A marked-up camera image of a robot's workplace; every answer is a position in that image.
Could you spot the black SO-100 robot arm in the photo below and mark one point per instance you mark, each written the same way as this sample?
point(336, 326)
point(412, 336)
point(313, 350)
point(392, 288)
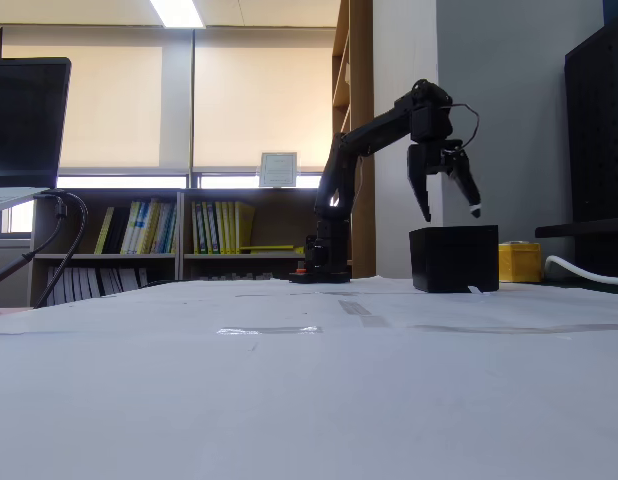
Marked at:
point(339, 165)

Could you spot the black open box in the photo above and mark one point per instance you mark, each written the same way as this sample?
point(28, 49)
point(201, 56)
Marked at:
point(454, 257)

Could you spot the yellow cardboard box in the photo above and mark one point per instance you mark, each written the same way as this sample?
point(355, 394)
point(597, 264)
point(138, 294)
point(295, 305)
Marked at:
point(519, 262)

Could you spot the tall wooden bookshelf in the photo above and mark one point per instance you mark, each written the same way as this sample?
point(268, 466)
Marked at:
point(361, 100)

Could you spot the white paper sheet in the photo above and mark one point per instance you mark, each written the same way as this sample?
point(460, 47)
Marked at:
point(464, 312)
point(164, 315)

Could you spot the black metal shelf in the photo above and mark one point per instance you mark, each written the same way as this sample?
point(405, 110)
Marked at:
point(589, 240)

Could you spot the white framed sign card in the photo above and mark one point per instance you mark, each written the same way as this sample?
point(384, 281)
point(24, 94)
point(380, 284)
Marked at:
point(278, 169)

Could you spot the black pegboard panel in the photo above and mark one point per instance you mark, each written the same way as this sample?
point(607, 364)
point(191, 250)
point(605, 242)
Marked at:
point(599, 125)

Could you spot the clear tape strip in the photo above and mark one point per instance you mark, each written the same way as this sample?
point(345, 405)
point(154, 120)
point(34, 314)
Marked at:
point(269, 330)
point(364, 315)

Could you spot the flat yellow folder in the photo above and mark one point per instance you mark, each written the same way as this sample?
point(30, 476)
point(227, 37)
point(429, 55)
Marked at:
point(269, 247)

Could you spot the beige roller blind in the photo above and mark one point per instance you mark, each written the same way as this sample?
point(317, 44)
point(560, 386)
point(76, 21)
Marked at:
point(264, 90)
point(109, 100)

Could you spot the blue white book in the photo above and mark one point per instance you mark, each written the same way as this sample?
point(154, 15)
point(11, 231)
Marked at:
point(148, 227)

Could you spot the ceiling light panel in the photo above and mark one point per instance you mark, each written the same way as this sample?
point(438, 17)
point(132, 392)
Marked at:
point(176, 12)

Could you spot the yellow white book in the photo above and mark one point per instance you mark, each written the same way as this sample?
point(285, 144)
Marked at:
point(130, 227)

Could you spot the black book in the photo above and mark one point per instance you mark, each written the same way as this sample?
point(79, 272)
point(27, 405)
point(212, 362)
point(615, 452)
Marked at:
point(118, 230)

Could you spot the leaning yellow book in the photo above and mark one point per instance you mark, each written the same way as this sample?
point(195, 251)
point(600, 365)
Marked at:
point(105, 230)

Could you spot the laptop with black screen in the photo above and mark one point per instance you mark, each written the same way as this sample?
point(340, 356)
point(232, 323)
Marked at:
point(24, 120)

